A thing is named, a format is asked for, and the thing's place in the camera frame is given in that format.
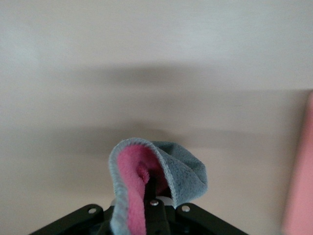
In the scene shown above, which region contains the red and grey cloth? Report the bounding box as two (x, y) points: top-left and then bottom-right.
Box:
(108, 137), (208, 235)

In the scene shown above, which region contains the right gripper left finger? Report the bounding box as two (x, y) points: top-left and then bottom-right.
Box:
(29, 204), (115, 235)

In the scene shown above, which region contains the pink plastic bin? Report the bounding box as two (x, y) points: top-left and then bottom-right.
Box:
(281, 90), (313, 235)

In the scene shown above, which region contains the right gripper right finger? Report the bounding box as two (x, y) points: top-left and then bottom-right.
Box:
(144, 176), (250, 235)

